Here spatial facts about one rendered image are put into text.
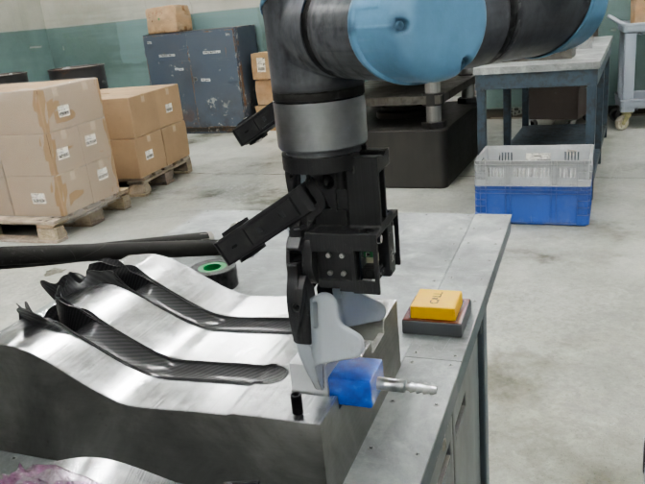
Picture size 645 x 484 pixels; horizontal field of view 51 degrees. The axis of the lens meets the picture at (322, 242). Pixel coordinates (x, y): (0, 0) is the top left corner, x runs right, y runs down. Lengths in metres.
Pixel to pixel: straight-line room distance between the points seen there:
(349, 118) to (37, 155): 4.05
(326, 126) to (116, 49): 8.65
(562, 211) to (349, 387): 3.28
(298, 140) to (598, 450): 1.69
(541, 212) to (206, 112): 4.83
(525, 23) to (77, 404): 0.54
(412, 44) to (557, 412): 1.90
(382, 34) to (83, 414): 0.49
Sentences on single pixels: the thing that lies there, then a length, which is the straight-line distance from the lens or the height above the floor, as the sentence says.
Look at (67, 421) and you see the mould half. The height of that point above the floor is 0.85.
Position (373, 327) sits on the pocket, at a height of 0.88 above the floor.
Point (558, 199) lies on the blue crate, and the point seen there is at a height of 0.15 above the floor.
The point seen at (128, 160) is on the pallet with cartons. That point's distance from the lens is 5.33.
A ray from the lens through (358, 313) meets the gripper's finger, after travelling 0.65.
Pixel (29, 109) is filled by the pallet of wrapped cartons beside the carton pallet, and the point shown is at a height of 0.81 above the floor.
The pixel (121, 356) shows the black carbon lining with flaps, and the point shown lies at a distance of 0.76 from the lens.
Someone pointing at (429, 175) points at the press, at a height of 0.10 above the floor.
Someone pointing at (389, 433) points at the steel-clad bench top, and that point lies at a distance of 0.74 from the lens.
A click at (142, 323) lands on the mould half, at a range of 0.80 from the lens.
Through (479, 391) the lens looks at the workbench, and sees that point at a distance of 1.51.
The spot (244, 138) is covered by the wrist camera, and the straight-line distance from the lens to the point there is 0.91.
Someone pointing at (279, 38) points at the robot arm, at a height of 1.20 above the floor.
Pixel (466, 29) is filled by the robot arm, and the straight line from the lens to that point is 0.45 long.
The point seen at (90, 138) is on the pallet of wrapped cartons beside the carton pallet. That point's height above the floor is 0.56.
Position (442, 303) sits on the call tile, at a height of 0.84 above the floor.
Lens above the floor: 1.22
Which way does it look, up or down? 19 degrees down
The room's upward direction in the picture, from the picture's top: 6 degrees counter-clockwise
